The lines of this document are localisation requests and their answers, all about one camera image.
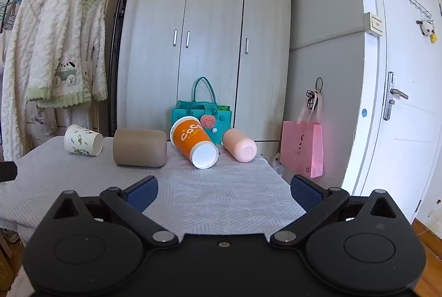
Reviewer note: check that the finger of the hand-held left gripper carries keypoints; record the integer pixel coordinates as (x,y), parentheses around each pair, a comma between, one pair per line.
(7,171)

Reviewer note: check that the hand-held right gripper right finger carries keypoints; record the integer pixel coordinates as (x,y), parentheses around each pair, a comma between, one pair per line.
(305,195)

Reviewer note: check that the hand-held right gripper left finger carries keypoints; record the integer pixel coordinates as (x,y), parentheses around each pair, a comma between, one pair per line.
(141,195)

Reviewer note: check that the brown cup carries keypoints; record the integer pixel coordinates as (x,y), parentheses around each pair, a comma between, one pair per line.
(138,147)

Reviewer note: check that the orange paper cup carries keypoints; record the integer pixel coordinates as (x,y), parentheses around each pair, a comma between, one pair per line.
(188,136)

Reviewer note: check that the white green-print paper cup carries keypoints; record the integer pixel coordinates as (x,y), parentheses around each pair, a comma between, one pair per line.
(81,140)

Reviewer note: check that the pink cup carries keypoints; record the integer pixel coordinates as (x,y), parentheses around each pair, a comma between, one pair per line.
(238,145)

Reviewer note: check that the white plastic bag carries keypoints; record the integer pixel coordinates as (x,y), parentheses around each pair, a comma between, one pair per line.
(278,162)

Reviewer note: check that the pink paper bag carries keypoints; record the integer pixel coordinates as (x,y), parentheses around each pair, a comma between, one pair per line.
(302,148)

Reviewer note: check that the beige printed garment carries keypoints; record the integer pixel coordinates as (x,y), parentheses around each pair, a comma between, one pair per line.
(45,121)

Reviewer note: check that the patterned grey tablecloth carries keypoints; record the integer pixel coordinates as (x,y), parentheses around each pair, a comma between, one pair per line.
(207,193)

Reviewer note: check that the teal tote bag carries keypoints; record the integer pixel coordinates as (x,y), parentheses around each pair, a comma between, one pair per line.
(183,111)

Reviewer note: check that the small brown cardboard box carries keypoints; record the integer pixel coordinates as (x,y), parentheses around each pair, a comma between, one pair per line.
(5,266)

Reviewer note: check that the black clothes rack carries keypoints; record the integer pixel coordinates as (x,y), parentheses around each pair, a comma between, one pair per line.
(112,103)

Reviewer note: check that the watermelon bag charm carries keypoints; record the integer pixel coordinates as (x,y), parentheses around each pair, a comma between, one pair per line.
(209,121)

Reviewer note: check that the white door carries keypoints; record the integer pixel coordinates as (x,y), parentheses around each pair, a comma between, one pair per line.
(407,152)

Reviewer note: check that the white green-trim fluffy robe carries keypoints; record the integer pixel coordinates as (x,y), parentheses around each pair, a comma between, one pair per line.
(65,34)

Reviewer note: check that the green clothes hanger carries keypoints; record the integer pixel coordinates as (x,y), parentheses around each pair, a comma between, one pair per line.
(6,9)

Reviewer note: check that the grey wooden wardrobe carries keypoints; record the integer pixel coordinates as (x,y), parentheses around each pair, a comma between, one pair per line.
(214,24)

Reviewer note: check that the panda plush toy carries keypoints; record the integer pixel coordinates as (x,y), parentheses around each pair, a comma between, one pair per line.
(425,28)

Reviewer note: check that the metal door hook rack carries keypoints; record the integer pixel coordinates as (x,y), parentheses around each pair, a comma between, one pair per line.
(416,5)

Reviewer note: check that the beige wall switch box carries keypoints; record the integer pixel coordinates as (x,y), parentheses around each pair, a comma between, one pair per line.
(374,22)

